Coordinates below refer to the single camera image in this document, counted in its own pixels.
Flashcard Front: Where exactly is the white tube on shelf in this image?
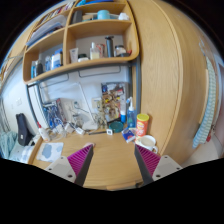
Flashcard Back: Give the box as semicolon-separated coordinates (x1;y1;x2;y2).
70;48;78;63

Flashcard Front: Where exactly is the white lotion bottle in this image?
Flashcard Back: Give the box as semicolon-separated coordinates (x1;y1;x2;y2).
38;126;50;142

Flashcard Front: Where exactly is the clear perfume bottle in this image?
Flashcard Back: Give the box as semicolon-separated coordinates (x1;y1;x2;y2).
90;42;100;60

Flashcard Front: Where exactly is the grey cloud mouse pad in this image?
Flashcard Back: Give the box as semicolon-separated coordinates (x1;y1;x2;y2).
36;142;64;162

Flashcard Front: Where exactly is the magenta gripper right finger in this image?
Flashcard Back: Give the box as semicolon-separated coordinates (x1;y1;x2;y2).
134;145;182;186

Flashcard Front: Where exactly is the blue spray bottle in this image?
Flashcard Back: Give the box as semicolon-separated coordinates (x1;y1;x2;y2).
126;97;136;128

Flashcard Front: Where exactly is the yellow red chips can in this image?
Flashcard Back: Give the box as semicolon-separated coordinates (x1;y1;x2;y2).
136;114;149;137

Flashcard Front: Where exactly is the glass jar on shelf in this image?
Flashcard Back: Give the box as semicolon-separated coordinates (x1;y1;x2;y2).
114;45;126;57

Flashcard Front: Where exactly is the pink computer mouse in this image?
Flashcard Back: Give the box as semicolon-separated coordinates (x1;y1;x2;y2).
83;143;95;148

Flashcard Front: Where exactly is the white power adapter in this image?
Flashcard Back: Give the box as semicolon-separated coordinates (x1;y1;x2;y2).
75;127;85;135

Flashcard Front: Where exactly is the white ceramic mug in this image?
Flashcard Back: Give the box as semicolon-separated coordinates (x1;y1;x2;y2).
139;135;158;153

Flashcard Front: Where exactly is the photo collage board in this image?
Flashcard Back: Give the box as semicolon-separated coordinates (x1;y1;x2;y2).
101;82;127;122

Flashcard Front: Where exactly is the blue small packet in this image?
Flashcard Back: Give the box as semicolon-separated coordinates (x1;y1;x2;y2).
122;129;135;143

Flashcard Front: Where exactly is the teal round tin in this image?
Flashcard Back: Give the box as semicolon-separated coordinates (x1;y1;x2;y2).
109;121;124;133

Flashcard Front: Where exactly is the striped hanging towel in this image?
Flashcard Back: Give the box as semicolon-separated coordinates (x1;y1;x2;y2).
192;58;216;148

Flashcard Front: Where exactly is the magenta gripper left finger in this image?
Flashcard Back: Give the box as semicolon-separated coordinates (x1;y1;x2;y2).
46;145;93;186

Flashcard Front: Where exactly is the wooden wall shelf unit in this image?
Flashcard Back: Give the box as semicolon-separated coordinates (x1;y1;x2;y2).
23;0;139;84

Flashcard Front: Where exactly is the black backpack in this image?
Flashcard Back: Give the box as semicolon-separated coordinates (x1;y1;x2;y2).
16;113;33;146

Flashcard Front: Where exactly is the tall black bottle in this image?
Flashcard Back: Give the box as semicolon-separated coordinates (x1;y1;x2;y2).
105;36;114;57

